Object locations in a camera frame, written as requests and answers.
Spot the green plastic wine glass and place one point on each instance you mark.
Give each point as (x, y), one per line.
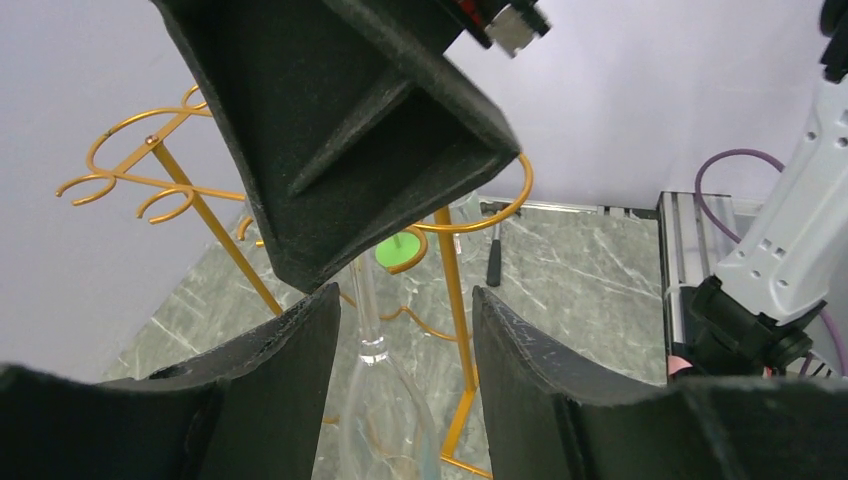
(401, 252)

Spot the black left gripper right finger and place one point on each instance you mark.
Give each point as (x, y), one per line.
(551, 413)

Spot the gold wire glass rack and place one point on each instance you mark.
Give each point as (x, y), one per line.
(380, 174)

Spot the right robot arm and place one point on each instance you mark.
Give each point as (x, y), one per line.
(755, 306)

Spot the aluminium side rail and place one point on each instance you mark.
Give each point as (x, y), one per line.
(690, 246)

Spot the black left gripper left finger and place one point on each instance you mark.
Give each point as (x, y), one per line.
(250, 408)

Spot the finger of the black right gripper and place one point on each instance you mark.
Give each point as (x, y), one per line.
(344, 118)

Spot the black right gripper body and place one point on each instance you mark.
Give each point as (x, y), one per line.
(512, 25)

